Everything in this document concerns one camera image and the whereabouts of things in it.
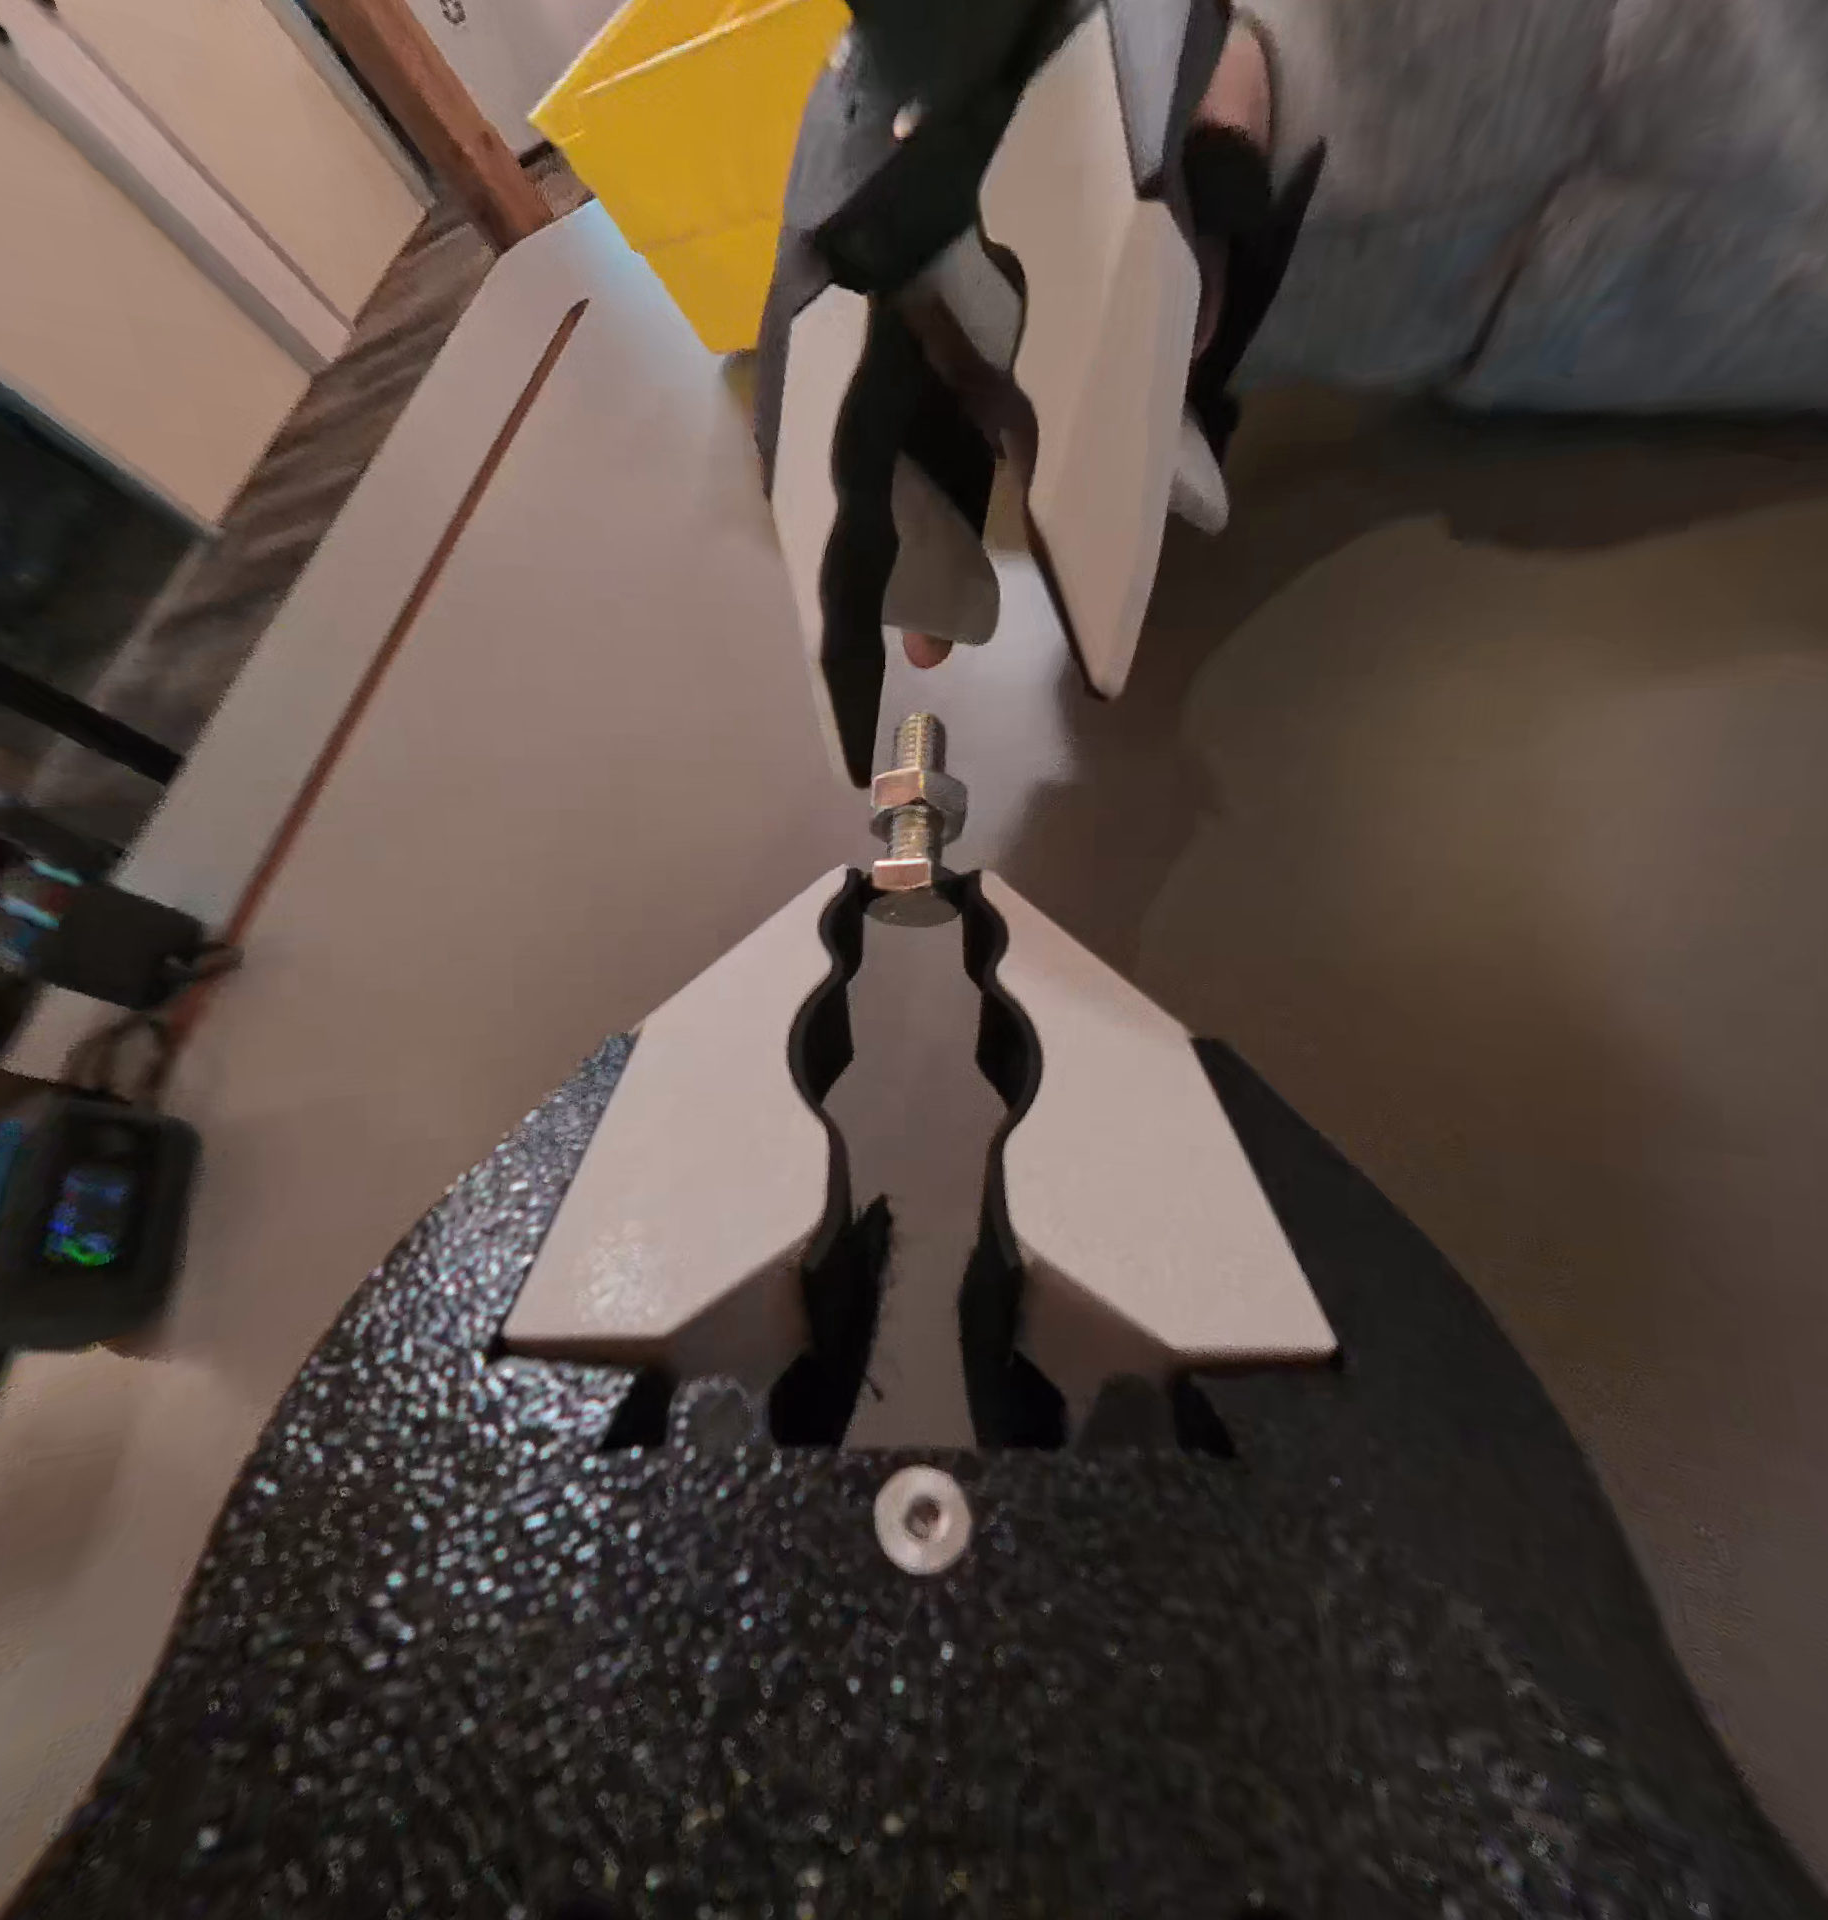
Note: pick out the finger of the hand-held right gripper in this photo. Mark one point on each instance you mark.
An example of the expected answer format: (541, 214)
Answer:
(806, 496)
(1102, 391)

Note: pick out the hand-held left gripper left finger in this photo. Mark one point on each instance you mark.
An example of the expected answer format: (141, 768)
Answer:
(673, 1185)

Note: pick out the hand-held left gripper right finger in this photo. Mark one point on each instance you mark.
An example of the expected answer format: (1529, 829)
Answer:
(1138, 1185)

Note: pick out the silver hex nut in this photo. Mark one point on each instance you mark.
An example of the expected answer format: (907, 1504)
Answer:
(921, 790)

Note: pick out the silver hex bolt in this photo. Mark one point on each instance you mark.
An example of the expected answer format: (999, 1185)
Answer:
(915, 843)

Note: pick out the person's right hand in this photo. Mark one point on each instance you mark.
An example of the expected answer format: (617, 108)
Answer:
(1241, 91)

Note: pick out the yellow plastic bin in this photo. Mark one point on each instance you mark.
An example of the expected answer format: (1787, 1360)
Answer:
(673, 165)

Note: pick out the white storage box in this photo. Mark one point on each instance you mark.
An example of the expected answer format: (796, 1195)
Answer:
(493, 45)

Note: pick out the thin wooden stick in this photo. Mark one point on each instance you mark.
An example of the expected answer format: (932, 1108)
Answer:
(404, 631)

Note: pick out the grey fluffy blanket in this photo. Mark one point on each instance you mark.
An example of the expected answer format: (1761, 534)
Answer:
(1604, 195)

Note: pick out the black device with screen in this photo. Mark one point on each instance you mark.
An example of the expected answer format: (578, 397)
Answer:
(88, 1215)

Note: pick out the black pouch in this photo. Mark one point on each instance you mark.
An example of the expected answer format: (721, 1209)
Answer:
(119, 945)

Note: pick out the cream cabinet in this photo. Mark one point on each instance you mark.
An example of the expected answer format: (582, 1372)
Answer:
(104, 300)

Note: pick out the dark storage shelf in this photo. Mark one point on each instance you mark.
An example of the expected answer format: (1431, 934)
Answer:
(29, 555)

